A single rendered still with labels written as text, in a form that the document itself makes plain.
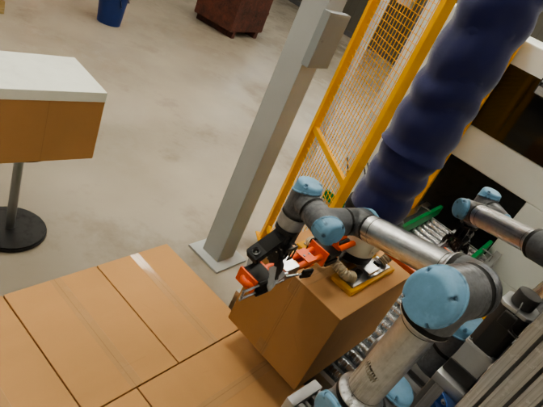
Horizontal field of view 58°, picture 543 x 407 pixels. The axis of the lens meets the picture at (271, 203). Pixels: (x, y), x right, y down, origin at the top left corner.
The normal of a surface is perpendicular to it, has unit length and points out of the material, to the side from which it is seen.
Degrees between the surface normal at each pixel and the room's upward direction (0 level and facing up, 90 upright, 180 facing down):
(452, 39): 79
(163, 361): 0
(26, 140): 90
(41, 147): 90
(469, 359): 90
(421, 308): 82
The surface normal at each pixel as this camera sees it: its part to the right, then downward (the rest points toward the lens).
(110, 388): 0.37, -0.79
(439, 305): -0.77, -0.13
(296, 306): -0.65, 0.16
